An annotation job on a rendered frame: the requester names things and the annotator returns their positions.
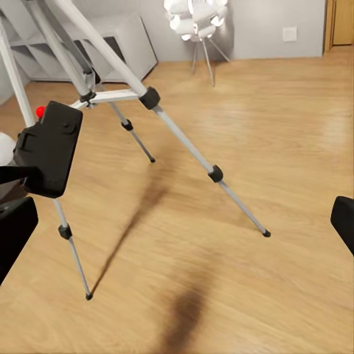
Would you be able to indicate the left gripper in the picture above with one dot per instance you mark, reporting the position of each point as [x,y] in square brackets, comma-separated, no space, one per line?
[12,173]

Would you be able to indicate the wall socket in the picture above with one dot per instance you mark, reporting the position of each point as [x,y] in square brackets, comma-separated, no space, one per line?
[289,34]

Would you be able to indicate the digital camera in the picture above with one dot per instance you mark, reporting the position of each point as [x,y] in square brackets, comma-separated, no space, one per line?
[50,145]

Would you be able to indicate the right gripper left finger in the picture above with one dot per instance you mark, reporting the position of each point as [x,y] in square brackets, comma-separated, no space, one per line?
[18,219]

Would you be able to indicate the bookcase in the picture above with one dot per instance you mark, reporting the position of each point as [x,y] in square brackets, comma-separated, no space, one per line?
[124,33]

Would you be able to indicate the camera tripod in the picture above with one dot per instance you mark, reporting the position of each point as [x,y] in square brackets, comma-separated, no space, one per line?
[92,92]

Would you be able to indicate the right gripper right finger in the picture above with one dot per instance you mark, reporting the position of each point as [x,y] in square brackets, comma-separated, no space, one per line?
[342,219]

